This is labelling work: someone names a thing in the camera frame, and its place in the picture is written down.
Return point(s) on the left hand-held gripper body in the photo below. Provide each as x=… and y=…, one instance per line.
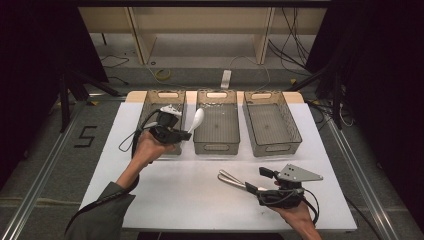
x=165, y=128

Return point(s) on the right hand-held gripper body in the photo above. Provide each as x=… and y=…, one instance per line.
x=298, y=173

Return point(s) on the white plastic spoon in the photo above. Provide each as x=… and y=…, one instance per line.
x=197, y=118

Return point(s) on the metal tongs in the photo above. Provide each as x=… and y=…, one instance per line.
x=230, y=179

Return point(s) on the grey transparent plastic bin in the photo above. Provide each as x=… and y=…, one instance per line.
x=151, y=100
x=271, y=126
x=216, y=128

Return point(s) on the person's left hand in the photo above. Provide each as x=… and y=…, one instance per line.
x=150, y=148

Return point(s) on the person's right hand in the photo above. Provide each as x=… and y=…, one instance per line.
x=298, y=216

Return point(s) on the white table sheet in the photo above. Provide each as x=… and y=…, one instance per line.
x=200, y=200

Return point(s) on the white power strip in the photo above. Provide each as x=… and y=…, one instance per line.
x=226, y=79

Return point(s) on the black metal stand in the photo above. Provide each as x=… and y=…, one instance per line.
x=336, y=96

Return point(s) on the black tripod stand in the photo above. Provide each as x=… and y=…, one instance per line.
x=65, y=100

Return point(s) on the beige wooden shelf unit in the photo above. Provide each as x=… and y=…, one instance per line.
x=200, y=23

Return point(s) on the aluminium floor rail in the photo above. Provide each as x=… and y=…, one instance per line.
x=43, y=173
x=360, y=176

